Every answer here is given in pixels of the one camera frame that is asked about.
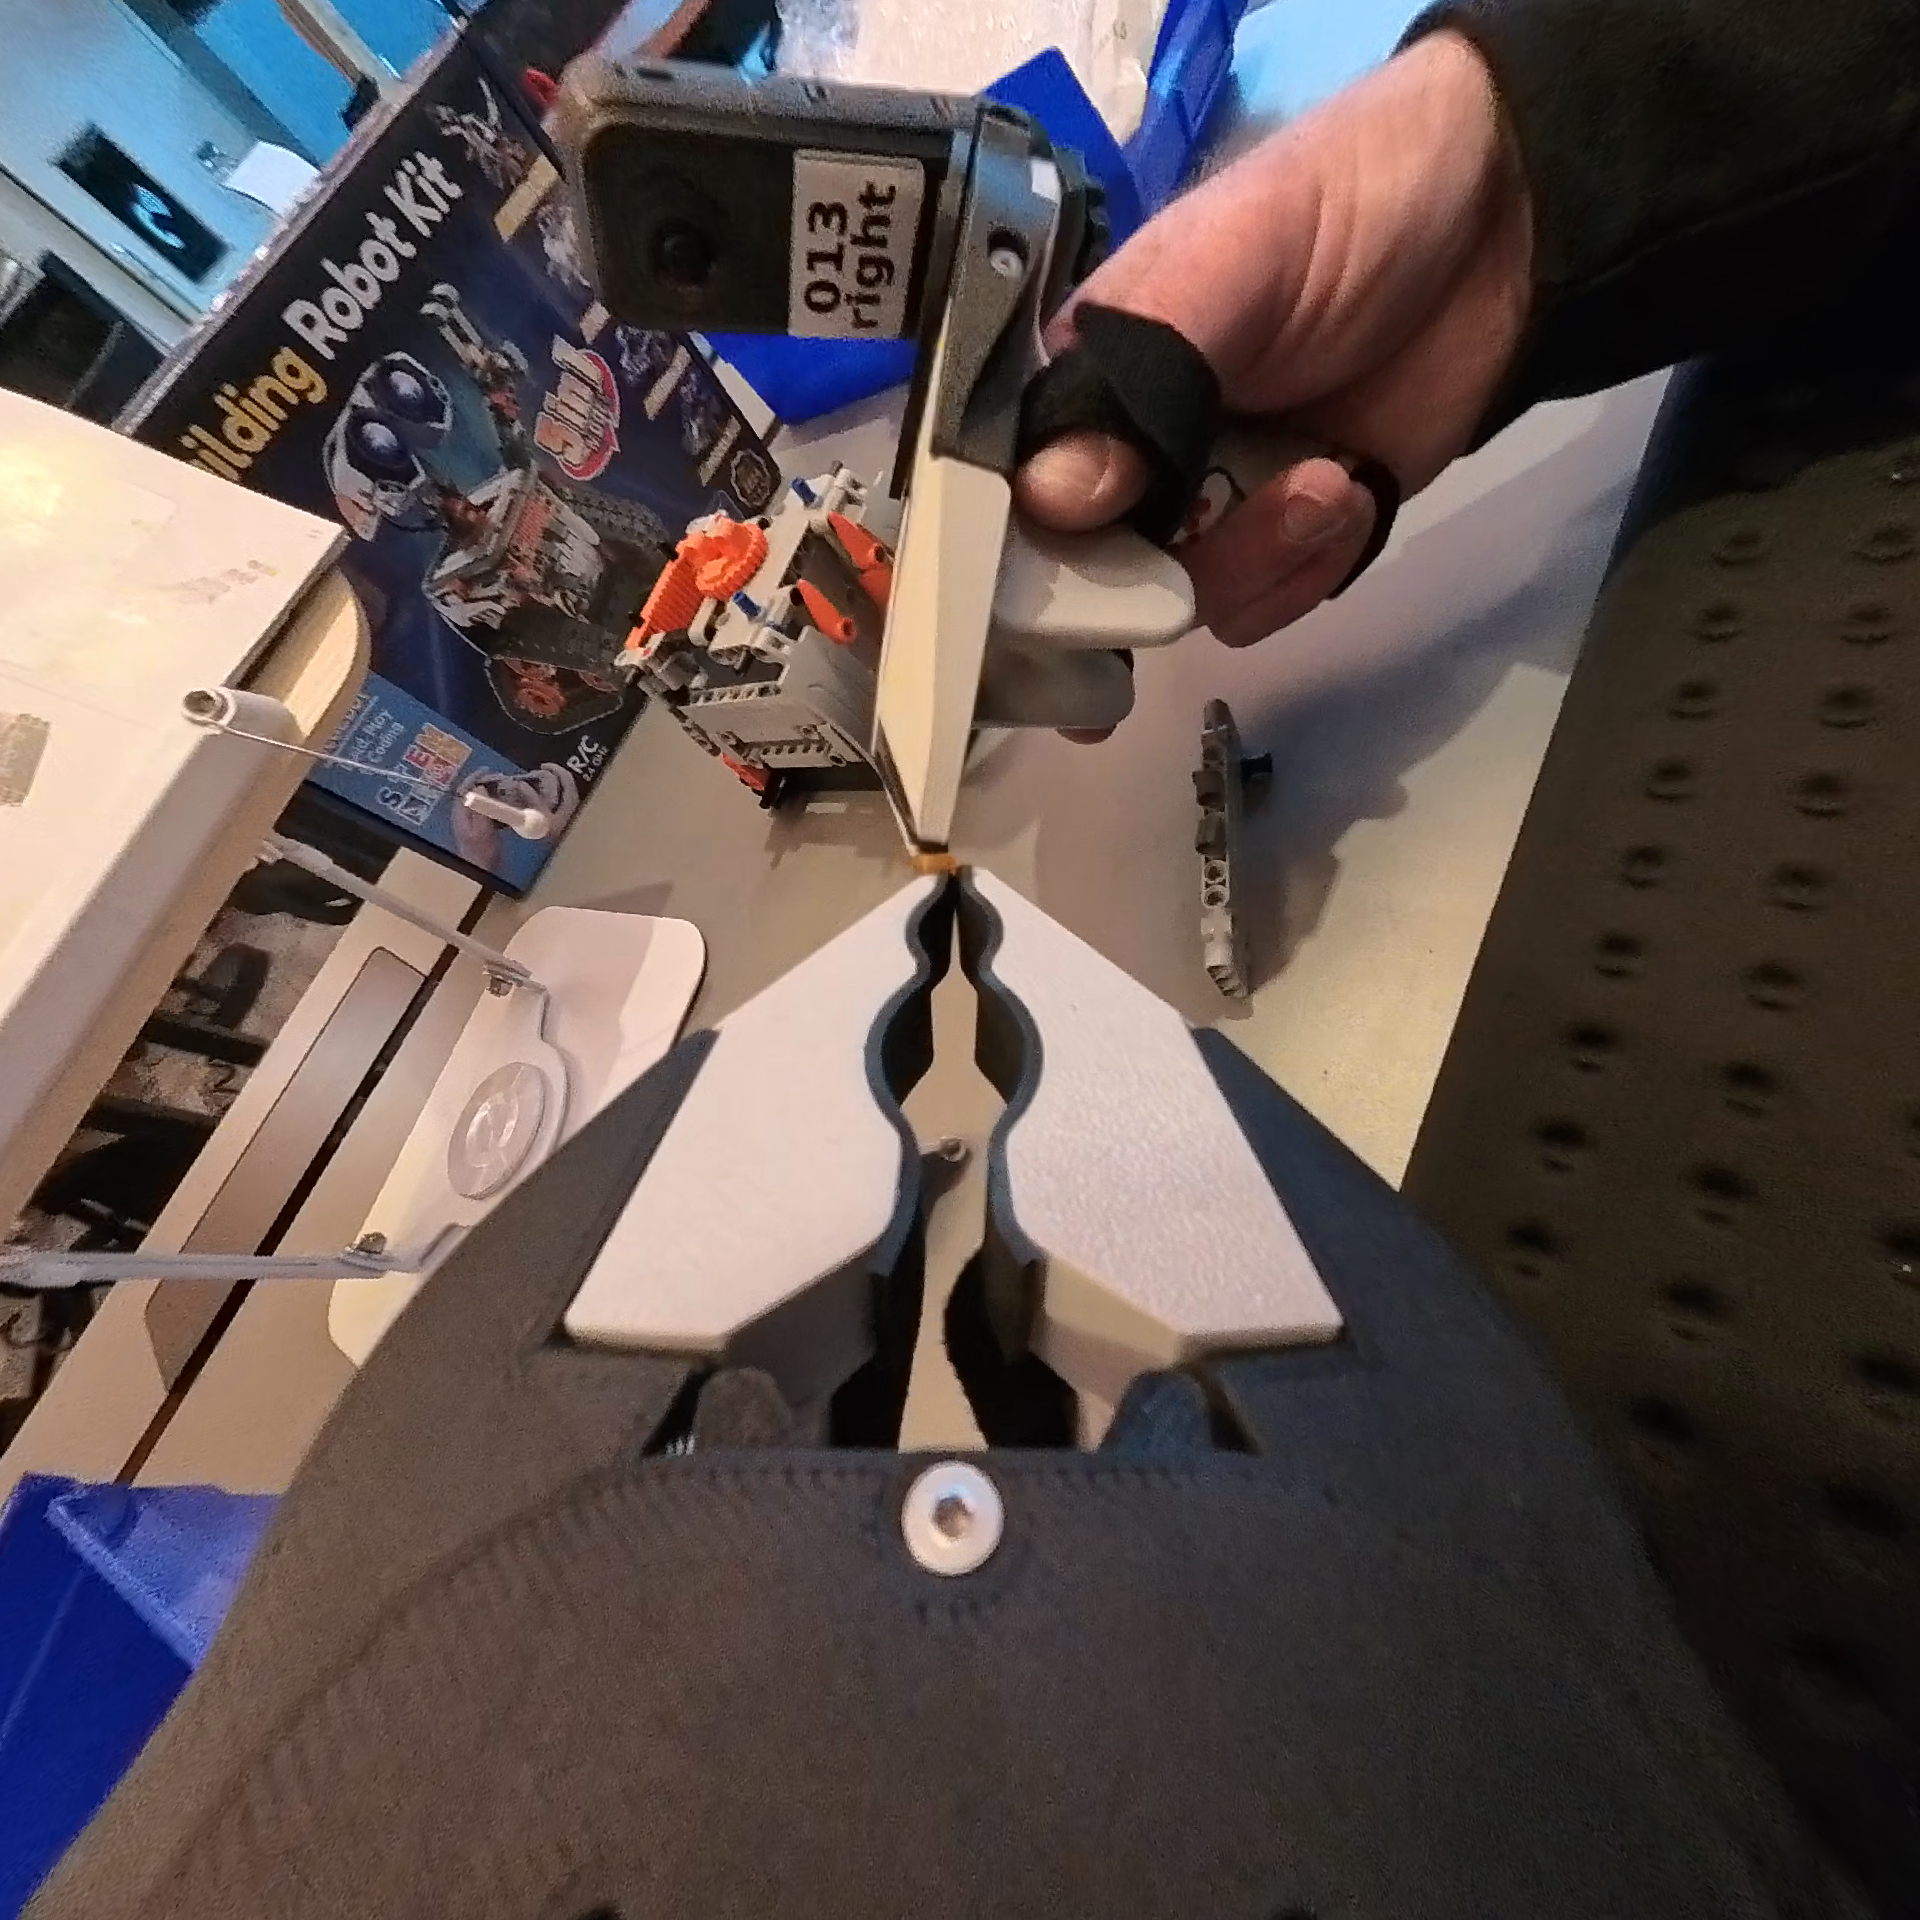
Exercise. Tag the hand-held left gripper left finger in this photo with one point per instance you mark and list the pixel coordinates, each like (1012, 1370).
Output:
(735, 1201)

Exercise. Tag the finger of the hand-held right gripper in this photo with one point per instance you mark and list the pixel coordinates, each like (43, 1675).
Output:
(938, 646)

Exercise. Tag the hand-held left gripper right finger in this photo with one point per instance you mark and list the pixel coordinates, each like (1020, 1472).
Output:
(1170, 1201)

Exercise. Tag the light grey holed brick beam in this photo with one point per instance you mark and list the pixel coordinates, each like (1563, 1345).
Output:
(1218, 868)

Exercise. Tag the blue plastic bin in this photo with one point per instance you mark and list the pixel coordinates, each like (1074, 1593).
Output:
(809, 376)
(89, 1650)

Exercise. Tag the person's right hand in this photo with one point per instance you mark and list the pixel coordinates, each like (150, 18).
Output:
(1348, 270)

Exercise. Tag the grey orange toy brick model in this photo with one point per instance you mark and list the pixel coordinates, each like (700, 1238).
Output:
(751, 646)

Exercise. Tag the blue toy set box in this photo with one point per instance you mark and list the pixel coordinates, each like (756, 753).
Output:
(450, 450)

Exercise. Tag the black studded foam pad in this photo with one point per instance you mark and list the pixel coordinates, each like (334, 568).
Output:
(1695, 1049)

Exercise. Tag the white stand with base plate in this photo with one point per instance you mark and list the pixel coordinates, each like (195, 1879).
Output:
(600, 975)

